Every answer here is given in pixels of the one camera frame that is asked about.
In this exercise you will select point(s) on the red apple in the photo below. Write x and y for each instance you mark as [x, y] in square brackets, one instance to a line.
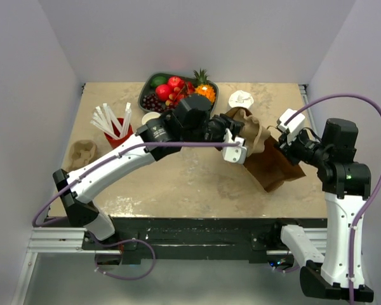
[175, 82]
[163, 92]

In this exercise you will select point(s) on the brown paper bag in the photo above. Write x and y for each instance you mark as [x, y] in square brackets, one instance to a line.
[273, 165]

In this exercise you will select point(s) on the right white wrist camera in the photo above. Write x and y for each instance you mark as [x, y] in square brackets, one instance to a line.
[293, 127]

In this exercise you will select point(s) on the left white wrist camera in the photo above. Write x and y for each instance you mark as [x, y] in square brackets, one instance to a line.
[234, 150]

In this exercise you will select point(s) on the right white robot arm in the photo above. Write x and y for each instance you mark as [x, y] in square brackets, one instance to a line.
[337, 273]

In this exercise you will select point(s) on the dark grape bunch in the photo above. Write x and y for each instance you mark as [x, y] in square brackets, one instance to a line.
[151, 103]

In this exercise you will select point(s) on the dark green fruit tray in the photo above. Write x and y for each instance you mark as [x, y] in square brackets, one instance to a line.
[199, 78]

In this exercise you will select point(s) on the brown pulp cup carrier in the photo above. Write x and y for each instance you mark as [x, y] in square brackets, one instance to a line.
[253, 131]

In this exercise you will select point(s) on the aluminium rail frame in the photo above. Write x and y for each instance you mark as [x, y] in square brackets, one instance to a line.
[327, 252]

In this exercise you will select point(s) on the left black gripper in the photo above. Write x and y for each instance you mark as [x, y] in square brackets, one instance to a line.
[227, 122]

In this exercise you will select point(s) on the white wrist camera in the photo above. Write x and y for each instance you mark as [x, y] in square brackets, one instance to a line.
[293, 127]
[234, 150]

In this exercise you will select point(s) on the orange spiky fruit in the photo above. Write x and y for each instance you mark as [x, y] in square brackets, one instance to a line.
[207, 91]

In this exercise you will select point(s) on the green lime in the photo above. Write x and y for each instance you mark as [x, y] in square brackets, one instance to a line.
[158, 80]

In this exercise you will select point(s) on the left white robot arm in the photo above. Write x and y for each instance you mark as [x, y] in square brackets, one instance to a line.
[190, 124]

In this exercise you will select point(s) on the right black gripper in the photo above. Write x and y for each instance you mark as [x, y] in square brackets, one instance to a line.
[287, 147]

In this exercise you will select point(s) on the red plastic cup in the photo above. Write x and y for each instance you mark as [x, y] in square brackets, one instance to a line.
[114, 143]

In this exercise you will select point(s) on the white napkin wrapped cup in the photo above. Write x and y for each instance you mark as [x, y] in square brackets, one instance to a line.
[240, 98]

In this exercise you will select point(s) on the brown paper cups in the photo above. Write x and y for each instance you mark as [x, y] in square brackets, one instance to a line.
[148, 116]

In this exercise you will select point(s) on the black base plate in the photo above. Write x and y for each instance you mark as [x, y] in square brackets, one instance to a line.
[253, 240]

